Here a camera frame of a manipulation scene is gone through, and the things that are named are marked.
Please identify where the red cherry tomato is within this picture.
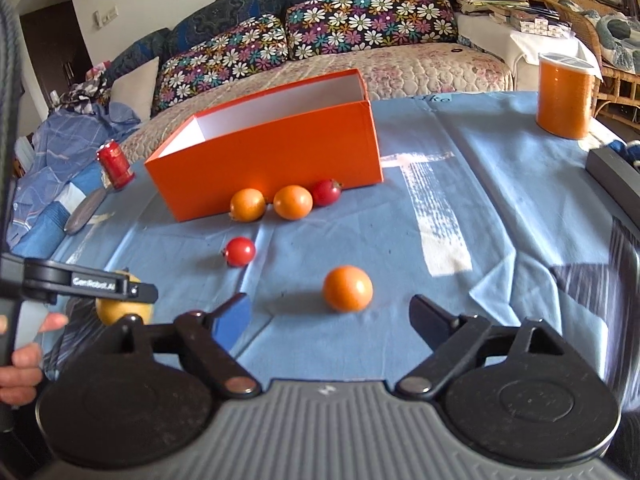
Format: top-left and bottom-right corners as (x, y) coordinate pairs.
(310, 179), (342, 207)
(222, 236), (256, 268)

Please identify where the small orange tangerine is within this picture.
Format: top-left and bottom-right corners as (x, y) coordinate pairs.
(272, 185), (314, 221)
(229, 188), (267, 223)
(322, 266), (373, 313)

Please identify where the yellow apple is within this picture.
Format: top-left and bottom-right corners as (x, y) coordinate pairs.
(96, 298), (153, 326)

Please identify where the person's left hand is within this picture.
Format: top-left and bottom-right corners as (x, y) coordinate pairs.
(0, 342), (43, 406)

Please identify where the grey glasses case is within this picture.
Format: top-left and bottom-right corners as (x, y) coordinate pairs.
(64, 188), (110, 235)

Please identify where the blue plaid blanket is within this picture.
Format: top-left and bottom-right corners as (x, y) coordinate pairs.
(6, 103), (140, 259)

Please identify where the light blue tablecloth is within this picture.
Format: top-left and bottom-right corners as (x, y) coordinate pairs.
(52, 93), (639, 410)

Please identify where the red soda can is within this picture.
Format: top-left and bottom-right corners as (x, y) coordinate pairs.
(96, 139), (134, 191)

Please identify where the orange cardboard box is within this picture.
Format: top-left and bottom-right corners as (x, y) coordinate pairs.
(144, 70), (383, 221)

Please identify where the white pillow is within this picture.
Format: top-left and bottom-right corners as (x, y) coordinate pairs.
(111, 56), (160, 122)

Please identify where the dark grey rectangular box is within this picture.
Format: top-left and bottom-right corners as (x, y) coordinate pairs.
(585, 146), (640, 226)

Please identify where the quilted sofa bed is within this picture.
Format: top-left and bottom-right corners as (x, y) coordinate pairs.
(104, 0), (516, 162)

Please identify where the blue cloth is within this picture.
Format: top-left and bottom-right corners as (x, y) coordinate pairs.
(608, 140), (640, 170)

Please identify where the orange cylindrical container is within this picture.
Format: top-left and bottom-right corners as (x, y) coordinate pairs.
(536, 53), (596, 140)

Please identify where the left floral cushion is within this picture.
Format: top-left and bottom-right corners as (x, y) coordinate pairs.
(152, 14), (288, 114)

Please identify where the floral cushion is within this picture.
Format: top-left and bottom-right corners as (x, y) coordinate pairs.
(152, 14), (288, 114)
(285, 0), (458, 61)

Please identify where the wicker armchair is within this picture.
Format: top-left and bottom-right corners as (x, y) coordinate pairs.
(541, 0), (639, 130)

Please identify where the right floral cushion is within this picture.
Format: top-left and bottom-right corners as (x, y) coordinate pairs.
(285, 0), (458, 61)

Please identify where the black braided cable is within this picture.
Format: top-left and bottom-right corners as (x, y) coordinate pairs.
(0, 0), (24, 256)

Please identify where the white wall switch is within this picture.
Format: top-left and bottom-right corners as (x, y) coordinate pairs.
(93, 6), (119, 29)

